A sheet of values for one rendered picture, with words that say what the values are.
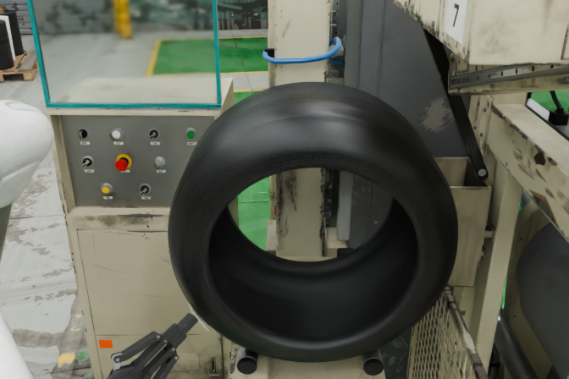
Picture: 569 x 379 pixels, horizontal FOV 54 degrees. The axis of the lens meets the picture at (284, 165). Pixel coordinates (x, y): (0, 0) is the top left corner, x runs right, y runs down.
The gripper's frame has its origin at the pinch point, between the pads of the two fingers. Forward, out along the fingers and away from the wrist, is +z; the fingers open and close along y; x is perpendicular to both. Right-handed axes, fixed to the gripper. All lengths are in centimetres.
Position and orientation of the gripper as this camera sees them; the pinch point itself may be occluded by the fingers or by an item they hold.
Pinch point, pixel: (181, 328)
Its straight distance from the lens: 121.0
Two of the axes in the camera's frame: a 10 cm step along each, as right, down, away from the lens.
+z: 6.5, -6.1, 4.6
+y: 5.0, 7.9, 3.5
